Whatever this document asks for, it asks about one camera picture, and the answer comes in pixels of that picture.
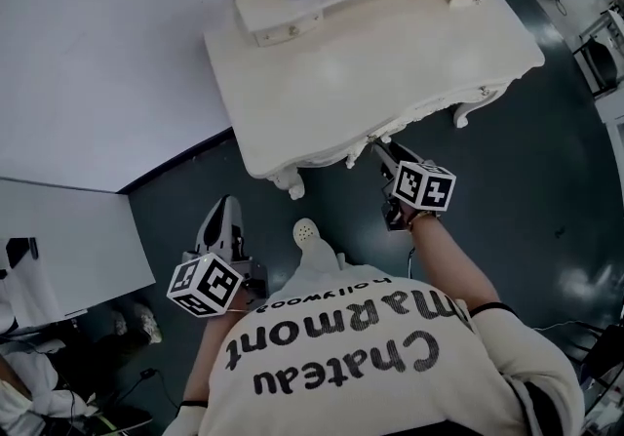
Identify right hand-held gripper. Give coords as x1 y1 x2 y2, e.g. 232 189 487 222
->
372 140 457 232

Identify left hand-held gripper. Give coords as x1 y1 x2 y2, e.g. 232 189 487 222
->
166 195 268 317

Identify white ornate dressing table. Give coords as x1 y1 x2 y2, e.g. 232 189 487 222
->
203 0 546 201

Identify person's right forearm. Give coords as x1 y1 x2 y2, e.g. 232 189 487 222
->
411 217 503 313

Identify person's left forearm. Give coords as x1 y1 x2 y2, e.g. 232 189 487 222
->
182 311 245 406

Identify person's left cream shoe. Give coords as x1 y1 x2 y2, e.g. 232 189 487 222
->
292 217 321 246

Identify person's cream trousers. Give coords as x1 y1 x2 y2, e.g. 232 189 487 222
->
280 236 386 301

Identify grey desk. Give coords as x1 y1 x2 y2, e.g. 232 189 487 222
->
0 178 157 323

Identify black desk device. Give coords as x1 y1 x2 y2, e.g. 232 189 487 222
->
4 237 40 270

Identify cream printed sweater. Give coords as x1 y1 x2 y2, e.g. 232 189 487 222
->
163 275 586 436

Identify black office chair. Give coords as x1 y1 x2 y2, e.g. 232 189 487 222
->
43 404 152 436

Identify white storage shelf rack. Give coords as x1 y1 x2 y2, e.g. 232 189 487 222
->
592 0 624 142

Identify black folding chair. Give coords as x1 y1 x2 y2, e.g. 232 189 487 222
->
560 321 624 391

